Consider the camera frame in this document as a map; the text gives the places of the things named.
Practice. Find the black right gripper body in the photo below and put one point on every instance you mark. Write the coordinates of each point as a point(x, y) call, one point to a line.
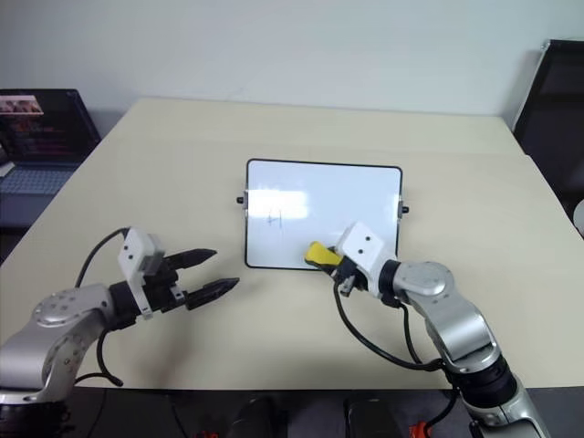
point(349, 274)

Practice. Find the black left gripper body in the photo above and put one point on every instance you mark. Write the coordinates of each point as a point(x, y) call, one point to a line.
point(164, 292)

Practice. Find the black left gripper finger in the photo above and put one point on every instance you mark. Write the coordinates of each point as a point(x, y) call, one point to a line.
point(212, 292)
point(194, 257)

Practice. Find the yellow whiteboard eraser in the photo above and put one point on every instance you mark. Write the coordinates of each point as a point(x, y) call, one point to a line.
point(319, 255)

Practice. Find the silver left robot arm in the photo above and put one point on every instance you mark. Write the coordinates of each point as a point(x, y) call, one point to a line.
point(68, 319)

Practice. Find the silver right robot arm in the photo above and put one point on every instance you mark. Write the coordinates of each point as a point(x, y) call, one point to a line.
point(456, 319)

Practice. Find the small black-framed whiteboard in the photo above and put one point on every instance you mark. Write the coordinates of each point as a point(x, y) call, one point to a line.
point(319, 214)

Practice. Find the small orange-red clip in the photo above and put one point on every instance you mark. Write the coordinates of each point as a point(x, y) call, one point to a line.
point(420, 430)

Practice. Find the open dark laptop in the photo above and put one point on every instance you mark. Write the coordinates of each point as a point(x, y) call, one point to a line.
point(36, 132)

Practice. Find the black chair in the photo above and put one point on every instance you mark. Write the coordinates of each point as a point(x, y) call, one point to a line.
point(554, 114)

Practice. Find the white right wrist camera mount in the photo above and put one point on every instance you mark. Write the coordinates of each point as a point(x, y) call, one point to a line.
point(365, 248)

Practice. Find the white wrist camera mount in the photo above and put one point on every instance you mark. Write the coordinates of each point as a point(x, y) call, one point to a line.
point(135, 248)
point(365, 248)

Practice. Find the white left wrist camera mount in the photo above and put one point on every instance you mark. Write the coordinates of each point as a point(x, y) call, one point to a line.
point(135, 248)

